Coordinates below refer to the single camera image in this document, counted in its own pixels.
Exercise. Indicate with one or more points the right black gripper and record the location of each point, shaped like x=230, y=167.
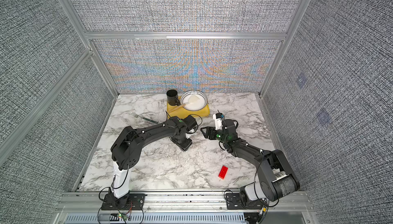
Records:
x=210, y=129

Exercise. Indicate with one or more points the aluminium front rail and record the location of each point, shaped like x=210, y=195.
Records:
x=203, y=200

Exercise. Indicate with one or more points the wooden spatula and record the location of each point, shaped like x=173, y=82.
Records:
x=181, y=105

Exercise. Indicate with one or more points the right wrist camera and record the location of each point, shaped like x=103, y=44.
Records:
x=218, y=120

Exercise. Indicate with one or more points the red lego brick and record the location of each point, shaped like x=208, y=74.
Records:
x=223, y=172

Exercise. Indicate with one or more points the black mug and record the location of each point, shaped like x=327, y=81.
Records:
x=172, y=98

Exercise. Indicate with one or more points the white vented cable duct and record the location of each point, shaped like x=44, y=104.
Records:
x=158, y=218

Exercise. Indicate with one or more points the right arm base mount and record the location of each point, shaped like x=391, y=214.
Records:
x=242, y=202

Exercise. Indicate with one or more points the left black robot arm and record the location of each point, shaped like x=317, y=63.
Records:
x=127, y=148

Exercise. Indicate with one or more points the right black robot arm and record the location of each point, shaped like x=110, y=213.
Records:
x=274, y=177

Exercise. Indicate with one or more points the yellow tray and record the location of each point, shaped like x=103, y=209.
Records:
x=183, y=113

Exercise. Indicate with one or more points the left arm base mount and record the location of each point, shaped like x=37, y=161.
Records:
x=129, y=201

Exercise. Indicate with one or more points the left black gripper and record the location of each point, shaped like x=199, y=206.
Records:
x=184, y=146

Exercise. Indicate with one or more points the white patterned bowl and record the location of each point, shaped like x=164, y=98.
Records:
x=195, y=106

